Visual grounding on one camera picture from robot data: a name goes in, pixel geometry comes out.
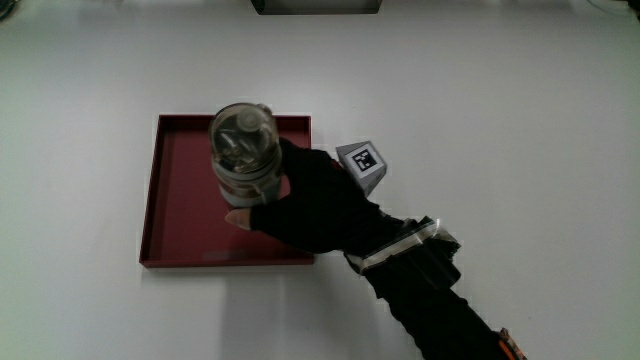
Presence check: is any dark box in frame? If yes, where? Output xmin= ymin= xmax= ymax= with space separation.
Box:
xmin=249 ymin=0 xmax=384 ymax=16

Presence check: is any clear grey-lidded bottle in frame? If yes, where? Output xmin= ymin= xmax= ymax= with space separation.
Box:
xmin=208 ymin=102 xmax=284 ymax=209

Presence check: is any person's right hand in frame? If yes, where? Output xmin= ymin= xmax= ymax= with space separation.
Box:
xmin=224 ymin=137 xmax=407 ymax=255

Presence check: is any dark red square tray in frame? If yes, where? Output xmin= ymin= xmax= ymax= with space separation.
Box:
xmin=138 ymin=113 xmax=316 ymax=269

